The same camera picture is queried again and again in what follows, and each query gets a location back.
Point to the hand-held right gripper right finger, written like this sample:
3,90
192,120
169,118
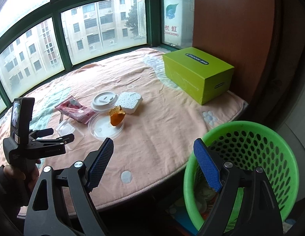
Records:
207,167

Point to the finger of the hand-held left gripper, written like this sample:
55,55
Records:
56,141
44,132

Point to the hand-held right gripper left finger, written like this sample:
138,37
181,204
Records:
99,164

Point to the clear square plastic tray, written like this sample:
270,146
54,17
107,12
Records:
66,129

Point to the green plastic basket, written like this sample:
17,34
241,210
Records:
241,127

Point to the person's left forearm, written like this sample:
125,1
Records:
7,186

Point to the person's left hand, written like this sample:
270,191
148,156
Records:
32,180

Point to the pink snack packet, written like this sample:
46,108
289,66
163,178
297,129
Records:
75,110

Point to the clear round plastic lid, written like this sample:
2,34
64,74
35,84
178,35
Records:
100,127

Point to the orange peel piece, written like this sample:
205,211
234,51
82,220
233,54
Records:
116,118

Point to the pink printed blanket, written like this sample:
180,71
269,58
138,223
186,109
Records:
155,140

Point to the white cup lid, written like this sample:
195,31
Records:
103,99

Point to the white foam block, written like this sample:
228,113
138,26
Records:
129,100

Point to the green cardboard box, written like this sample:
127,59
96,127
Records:
191,64

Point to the beige apartment building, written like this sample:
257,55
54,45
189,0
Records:
105,17

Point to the brown wooden wardrobe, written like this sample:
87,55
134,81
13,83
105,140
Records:
241,29

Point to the white printed cardboard box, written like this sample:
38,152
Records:
177,27

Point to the tree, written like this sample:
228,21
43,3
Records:
132,17

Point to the white louvred panel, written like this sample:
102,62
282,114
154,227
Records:
140,17

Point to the green window frame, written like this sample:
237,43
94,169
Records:
152,17

